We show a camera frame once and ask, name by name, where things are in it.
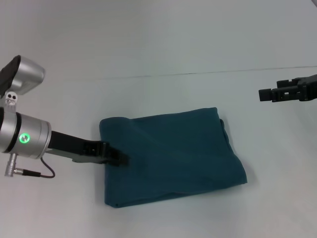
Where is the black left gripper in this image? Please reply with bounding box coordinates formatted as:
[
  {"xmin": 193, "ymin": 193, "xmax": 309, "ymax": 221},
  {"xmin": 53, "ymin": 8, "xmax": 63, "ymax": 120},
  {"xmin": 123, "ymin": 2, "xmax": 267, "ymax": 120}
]
[{"xmin": 47, "ymin": 129, "xmax": 130, "ymax": 167}]

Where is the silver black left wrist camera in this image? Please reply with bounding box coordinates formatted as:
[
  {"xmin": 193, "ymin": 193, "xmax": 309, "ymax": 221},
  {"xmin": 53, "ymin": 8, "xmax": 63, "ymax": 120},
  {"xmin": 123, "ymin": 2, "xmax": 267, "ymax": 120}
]
[{"xmin": 0, "ymin": 55, "xmax": 47, "ymax": 110}]

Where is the teal blue shirt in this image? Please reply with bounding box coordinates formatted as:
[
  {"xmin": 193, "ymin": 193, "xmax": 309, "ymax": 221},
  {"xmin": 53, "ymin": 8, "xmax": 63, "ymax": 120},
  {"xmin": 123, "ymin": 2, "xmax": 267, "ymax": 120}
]
[{"xmin": 98, "ymin": 106, "xmax": 249, "ymax": 209}]

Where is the dark left gripper cable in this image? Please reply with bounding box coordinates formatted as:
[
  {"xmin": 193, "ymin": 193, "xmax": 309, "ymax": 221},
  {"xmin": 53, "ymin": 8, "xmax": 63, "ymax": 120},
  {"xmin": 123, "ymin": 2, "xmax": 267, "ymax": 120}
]
[{"xmin": 3, "ymin": 153, "xmax": 56, "ymax": 179}]

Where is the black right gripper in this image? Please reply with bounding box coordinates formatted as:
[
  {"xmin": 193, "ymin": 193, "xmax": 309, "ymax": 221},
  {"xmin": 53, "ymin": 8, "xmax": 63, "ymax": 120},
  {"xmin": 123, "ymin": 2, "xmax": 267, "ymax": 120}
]
[{"xmin": 258, "ymin": 73, "xmax": 317, "ymax": 103}]

